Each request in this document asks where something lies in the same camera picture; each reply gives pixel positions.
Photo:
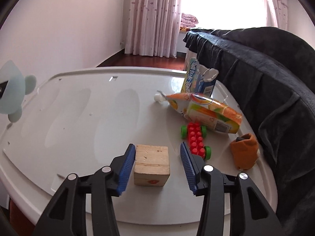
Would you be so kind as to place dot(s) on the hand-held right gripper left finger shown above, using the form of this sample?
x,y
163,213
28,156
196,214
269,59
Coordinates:
x,y
126,169

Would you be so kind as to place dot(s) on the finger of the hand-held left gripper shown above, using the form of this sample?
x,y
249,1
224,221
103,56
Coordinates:
x,y
2,88

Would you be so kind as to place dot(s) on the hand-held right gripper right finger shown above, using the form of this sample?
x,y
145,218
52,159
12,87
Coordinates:
x,y
188,167

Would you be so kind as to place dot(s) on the light blue silicone cup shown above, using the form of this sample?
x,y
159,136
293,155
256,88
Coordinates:
x,y
14,95

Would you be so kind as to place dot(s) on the wooden block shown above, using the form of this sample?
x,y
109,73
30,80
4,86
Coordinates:
x,y
152,162

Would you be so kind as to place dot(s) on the red toy block car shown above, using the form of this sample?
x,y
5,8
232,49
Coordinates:
x,y
195,137

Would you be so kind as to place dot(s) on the orange juice pouch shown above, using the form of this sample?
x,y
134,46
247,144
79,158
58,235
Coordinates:
x,y
211,115

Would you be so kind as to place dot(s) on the orange sock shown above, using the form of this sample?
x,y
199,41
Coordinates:
x,y
244,152

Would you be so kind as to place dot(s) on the white plastic storage box lid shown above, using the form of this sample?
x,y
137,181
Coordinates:
x,y
86,118

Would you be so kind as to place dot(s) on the blue and white drink carton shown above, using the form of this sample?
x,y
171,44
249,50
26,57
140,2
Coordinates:
x,y
194,78

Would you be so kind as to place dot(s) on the folded pink quilts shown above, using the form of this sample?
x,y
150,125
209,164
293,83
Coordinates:
x,y
188,22

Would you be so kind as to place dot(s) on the pink patterned curtain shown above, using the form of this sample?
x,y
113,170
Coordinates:
x,y
152,17
276,5

